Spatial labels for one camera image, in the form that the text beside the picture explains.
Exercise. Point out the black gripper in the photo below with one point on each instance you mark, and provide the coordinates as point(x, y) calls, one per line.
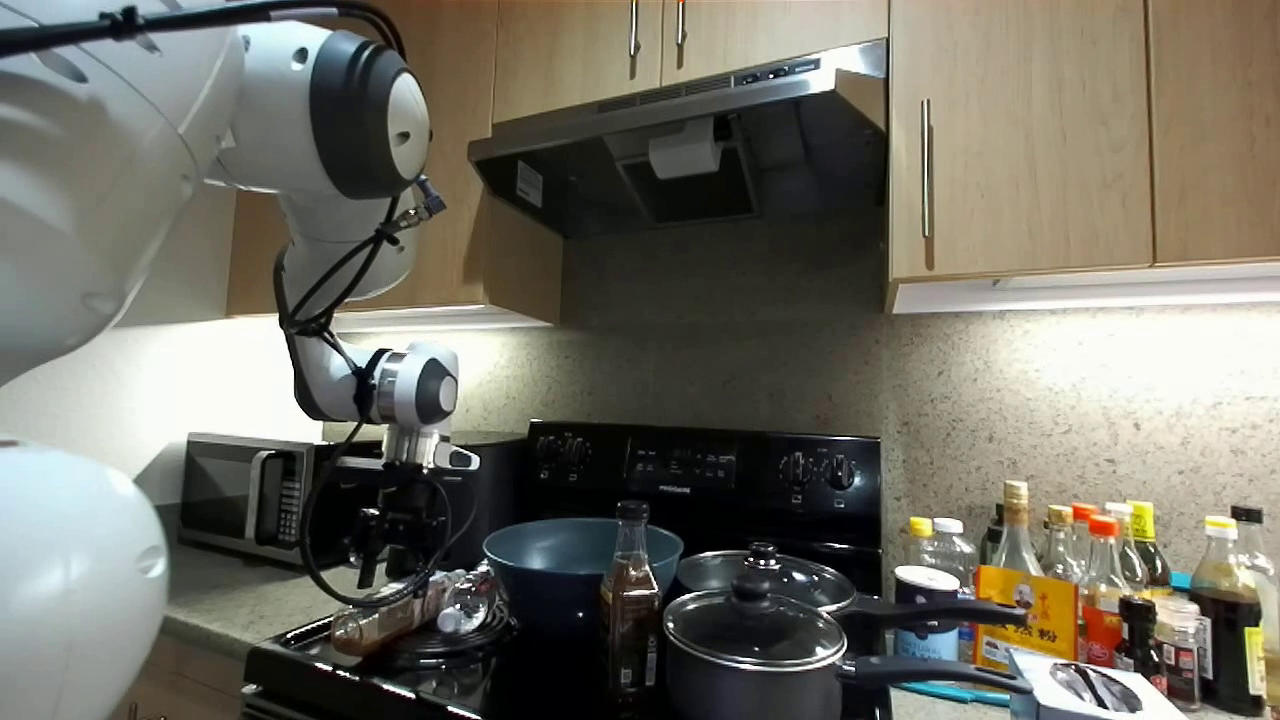
point(414, 501)

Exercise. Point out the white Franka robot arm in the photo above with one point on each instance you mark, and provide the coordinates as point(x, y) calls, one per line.
point(107, 160)

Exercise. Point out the blue bowl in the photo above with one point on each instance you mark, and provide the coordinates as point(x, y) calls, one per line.
point(560, 554)

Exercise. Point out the black electric stove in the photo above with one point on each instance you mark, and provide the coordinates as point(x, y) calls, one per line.
point(695, 467)

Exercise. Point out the black air fryer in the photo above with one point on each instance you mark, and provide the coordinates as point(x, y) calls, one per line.
point(502, 492)

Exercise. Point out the black microwave oven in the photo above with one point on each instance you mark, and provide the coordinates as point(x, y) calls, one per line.
point(221, 492)

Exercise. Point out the brown sauce bottle yellow label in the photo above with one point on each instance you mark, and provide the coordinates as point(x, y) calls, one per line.
point(629, 613)

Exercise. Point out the black pan glass lid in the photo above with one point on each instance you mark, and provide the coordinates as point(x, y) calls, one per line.
point(761, 571)

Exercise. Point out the black pot glass lid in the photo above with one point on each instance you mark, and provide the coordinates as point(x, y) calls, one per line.
point(746, 683)

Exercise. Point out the small yellow cap bottle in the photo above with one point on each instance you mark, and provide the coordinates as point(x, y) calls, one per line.
point(923, 542)

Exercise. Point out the steel range hood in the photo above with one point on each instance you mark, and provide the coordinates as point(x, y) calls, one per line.
point(746, 160)

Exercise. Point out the dark jar white lid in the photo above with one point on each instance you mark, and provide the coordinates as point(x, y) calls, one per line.
point(924, 613)

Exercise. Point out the clear bottle white cap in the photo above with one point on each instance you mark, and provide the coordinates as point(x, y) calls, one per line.
point(954, 550)

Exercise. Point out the teal flat board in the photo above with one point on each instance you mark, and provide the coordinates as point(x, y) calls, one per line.
point(963, 693)

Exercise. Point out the dark green bottle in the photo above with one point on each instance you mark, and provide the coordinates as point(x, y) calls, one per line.
point(995, 542)

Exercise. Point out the tall clear bottle gold cap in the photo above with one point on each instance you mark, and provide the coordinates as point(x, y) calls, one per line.
point(1019, 535)

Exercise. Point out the yellow food packet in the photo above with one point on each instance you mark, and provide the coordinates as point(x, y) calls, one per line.
point(1027, 622)

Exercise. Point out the tan cap bottle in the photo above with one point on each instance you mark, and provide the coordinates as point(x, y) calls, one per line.
point(1056, 542)

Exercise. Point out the slim orange cap bottle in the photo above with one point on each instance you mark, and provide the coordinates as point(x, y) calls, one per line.
point(1085, 518)

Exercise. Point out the red label orange cap bottle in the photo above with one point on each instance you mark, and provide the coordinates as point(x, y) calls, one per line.
point(1106, 600)

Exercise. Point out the white cardboard box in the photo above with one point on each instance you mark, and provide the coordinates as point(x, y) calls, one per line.
point(1095, 685)

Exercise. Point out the small dark bottle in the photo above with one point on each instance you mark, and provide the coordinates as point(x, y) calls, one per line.
point(1136, 638)

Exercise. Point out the yellow-green cap bottle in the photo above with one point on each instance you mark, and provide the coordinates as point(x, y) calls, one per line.
point(1144, 545)

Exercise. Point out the jar white red label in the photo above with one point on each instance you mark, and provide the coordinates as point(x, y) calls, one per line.
point(1176, 654)

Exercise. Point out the large soy sauce bottle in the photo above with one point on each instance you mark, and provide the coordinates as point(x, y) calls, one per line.
point(1225, 627)

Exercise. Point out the black cap bottle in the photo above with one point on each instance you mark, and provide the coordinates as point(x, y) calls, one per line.
point(1256, 545)

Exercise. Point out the wooden wall cabinet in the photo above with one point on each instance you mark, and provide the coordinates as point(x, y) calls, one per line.
point(1042, 134)
point(773, 34)
point(504, 264)

